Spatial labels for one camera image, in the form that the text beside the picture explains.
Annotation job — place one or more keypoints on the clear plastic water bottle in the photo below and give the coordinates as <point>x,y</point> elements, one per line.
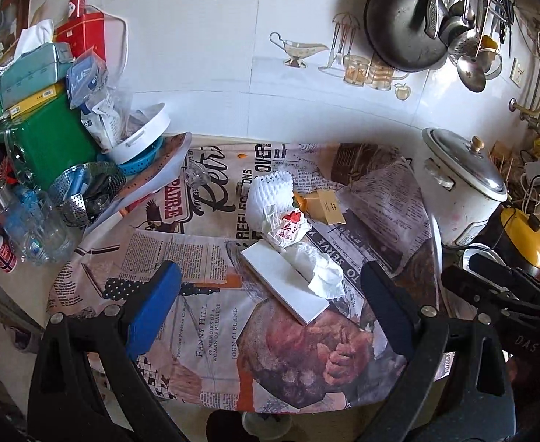
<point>23,212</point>
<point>44,239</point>

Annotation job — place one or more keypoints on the small tan cardboard box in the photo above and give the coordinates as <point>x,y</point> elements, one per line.
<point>325,205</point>

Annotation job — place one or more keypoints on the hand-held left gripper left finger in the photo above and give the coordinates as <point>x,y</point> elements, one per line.
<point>159,294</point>

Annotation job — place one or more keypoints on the white red paper wrapper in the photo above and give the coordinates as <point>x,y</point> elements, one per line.
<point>288,228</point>

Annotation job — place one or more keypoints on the folding steel steamer basket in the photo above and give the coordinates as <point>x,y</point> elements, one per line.
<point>81,193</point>

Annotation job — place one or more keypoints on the white wall socket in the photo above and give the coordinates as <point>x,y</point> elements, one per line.
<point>518,72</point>

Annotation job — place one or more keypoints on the red tin box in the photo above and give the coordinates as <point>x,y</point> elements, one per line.
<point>83,32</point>

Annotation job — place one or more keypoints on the blue plastic packet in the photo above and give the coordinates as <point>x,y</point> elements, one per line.
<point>83,78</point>

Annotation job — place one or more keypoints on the small steel ladle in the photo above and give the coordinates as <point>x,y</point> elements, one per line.
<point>452,25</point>

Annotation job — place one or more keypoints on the brass wall tap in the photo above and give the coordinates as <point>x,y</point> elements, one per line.
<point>525,110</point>

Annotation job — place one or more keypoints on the white red label pill bottle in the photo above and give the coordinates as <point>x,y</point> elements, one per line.
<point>3,251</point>

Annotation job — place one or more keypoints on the blue plastic colander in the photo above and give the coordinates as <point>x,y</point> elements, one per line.
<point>139,161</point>

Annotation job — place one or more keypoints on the white foam fruit net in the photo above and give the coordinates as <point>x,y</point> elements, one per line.
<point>270,188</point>

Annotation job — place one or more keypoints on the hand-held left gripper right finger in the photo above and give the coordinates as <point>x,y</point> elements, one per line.
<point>385,304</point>

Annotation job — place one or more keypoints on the green tin box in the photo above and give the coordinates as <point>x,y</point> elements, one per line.
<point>51,142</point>

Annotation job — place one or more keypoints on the white plastic pouch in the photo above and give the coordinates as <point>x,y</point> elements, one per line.
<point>102,122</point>

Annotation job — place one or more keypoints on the white rice cooker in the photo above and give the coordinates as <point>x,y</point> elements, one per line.
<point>463,212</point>

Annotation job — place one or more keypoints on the orange peel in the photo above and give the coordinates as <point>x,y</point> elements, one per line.
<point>300,201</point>

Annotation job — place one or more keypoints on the steel lidded jar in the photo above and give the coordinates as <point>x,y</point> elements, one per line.
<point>0,200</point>

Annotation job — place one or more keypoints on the yellow flat box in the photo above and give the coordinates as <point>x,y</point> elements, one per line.
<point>35,99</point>

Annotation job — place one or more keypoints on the chopstick holder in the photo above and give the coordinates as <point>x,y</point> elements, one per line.
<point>500,161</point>

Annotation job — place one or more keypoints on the steel rice cooker lid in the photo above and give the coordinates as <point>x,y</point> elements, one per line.
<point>463,156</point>

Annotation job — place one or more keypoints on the teal tissue box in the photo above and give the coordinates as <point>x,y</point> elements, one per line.
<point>35,71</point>

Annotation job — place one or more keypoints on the yellow black electric kettle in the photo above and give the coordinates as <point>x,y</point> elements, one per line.
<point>523,235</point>

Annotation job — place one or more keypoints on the steel cleaver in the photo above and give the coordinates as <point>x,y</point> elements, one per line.
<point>429,4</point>

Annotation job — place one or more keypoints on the black wok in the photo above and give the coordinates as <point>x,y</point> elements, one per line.
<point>403,23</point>

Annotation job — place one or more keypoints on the white box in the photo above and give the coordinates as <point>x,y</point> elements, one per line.
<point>279,285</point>

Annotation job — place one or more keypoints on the newspaper print tablecloth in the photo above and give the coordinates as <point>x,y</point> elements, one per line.
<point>205,331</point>

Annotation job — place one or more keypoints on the white tissue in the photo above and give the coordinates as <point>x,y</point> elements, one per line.
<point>320,267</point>

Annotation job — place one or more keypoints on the perforated steel skimmer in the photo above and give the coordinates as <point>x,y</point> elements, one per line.
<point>463,39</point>

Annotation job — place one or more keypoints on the aluminium steamer tray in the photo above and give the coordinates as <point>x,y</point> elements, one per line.
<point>470,258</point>

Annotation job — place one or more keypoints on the red white can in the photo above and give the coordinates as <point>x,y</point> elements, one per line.
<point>76,4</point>

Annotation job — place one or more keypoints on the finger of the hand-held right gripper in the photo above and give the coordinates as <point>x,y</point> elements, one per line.
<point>463,281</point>
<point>505,274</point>

